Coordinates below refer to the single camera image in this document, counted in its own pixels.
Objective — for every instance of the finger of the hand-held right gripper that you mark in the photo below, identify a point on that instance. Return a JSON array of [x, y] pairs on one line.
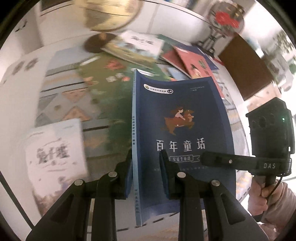
[[222, 160]]

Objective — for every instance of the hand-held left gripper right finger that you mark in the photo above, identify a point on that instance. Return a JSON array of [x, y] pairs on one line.
[[164, 171]]

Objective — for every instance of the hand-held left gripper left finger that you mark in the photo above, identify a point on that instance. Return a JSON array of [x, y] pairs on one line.
[[128, 171]]

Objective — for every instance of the white rabbit cover book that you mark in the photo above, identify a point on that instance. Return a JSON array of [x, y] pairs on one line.
[[53, 150], [138, 44]]

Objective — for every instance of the green insect book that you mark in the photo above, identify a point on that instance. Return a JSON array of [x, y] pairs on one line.
[[104, 78]]

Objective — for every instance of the red poetry book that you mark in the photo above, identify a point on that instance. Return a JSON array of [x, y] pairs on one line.
[[189, 60]]

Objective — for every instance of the plain red book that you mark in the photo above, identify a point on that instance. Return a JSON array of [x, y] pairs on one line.
[[170, 58]]

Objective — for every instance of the teal green book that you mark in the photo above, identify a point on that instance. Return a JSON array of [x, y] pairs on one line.
[[167, 45]]

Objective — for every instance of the person's right forearm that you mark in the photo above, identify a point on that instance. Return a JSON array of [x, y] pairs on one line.
[[282, 204]]

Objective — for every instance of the person's right hand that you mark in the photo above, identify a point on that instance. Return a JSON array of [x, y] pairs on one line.
[[259, 199]]

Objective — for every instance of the dark wooden cabinet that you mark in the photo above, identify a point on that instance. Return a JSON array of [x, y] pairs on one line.
[[245, 69]]

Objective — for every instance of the green plant in glass tank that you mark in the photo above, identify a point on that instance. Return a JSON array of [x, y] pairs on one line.
[[282, 41]]

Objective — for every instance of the patterned blue table mat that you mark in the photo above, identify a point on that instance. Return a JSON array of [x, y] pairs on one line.
[[60, 92]]

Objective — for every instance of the black carved fan stand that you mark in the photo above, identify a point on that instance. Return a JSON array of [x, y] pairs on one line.
[[209, 42]]

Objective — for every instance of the round embroidered flower fan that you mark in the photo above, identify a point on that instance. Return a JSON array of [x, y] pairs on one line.
[[225, 19]]

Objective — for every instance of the antique desk globe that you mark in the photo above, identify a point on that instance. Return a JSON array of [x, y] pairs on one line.
[[111, 16]]

